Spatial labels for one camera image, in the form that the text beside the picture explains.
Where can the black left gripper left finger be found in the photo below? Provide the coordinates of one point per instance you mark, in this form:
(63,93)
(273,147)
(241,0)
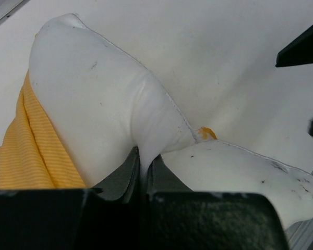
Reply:
(102,217)

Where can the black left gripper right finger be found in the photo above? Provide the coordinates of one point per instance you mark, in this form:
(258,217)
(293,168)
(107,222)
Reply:
(179,218)

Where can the yellow Mickey Mouse pillowcase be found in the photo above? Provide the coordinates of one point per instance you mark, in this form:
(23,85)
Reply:
(31,155)

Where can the white pillow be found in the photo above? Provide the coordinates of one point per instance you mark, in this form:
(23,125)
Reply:
(102,102)

